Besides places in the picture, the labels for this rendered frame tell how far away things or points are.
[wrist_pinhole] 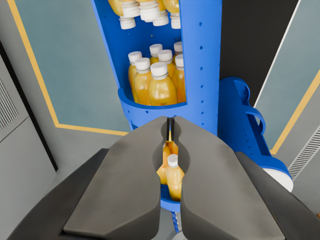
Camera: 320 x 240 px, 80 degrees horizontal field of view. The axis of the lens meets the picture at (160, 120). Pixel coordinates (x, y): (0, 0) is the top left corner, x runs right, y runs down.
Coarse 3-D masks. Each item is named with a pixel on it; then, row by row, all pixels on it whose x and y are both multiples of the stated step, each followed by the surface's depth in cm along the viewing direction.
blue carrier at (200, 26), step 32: (96, 0) 44; (192, 0) 32; (128, 32) 56; (160, 32) 60; (192, 32) 35; (128, 64) 59; (192, 64) 39; (128, 96) 62; (192, 96) 43; (160, 192) 78
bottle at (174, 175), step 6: (168, 168) 65; (174, 168) 64; (180, 168) 64; (168, 174) 65; (174, 174) 64; (180, 174) 65; (168, 180) 67; (174, 180) 65; (180, 180) 66; (168, 186) 71; (174, 186) 67; (180, 186) 68; (174, 192) 70; (180, 192) 70; (174, 198) 72
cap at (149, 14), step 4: (156, 8) 37; (140, 12) 38; (144, 12) 37; (148, 12) 36; (152, 12) 37; (156, 12) 37; (140, 16) 38; (144, 16) 37; (148, 16) 37; (152, 16) 37; (156, 16) 37
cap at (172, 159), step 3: (168, 156) 65; (171, 156) 64; (174, 156) 64; (177, 156) 64; (168, 159) 64; (171, 159) 63; (174, 159) 63; (177, 159) 63; (168, 162) 64; (171, 162) 62; (174, 162) 62; (177, 162) 63; (171, 165) 63; (174, 165) 63
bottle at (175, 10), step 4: (164, 0) 39; (168, 0) 38; (172, 0) 38; (176, 0) 38; (164, 4) 40; (168, 4) 39; (172, 4) 38; (176, 4) 38; (168, 8) 40; (172, 8) 39; (176, 8) 39; (172, 12) 40; (176, 12) 40; (172, 16) 41; (176, 16) 41
